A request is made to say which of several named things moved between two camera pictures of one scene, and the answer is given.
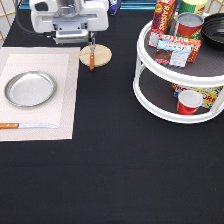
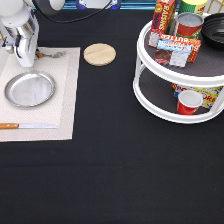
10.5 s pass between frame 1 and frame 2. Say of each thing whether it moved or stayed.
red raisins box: stayed
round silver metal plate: stayed
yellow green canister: stayed
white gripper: moved
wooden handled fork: moved
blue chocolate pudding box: stayed
